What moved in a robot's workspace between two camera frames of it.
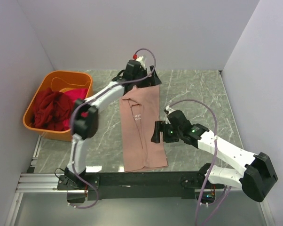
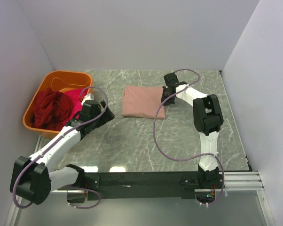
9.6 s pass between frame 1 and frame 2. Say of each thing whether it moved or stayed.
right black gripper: moved
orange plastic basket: stayed
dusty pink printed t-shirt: moved
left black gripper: moved
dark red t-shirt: stayed
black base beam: stayed
